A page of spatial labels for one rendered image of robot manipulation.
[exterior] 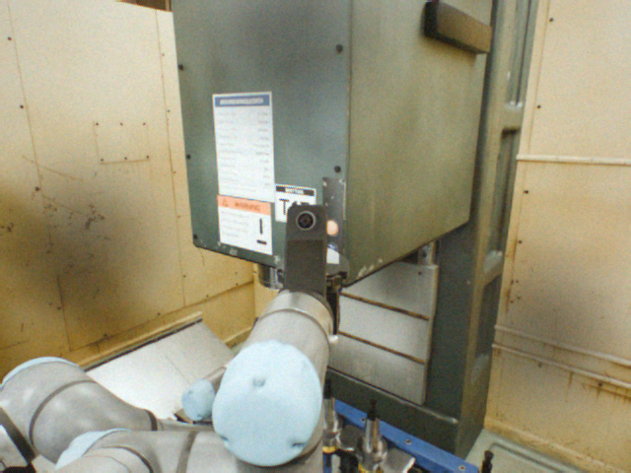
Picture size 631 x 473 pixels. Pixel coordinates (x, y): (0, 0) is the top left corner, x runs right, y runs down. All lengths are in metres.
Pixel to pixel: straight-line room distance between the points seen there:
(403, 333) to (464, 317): 0.22
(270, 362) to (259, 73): 0.62
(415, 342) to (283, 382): 1.23
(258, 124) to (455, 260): 0.81
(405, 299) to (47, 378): 1.04
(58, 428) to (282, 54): 0.67
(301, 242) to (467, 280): 0.99
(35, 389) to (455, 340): 1.16
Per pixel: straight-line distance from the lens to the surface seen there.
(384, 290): 1.49
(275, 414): 0.31
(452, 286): 1.43
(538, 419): 1.97
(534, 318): 1.78
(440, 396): 1.62
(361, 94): 0.74
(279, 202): 0.82
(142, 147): 2.00
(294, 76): 0.78
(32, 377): 0.83
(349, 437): 0.99
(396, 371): 1.62
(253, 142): 0.85
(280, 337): 0.34
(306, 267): 0.46
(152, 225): 2.05
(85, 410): 0.73
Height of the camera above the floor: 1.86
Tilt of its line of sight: 16 degrees down
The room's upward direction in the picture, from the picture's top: straight up
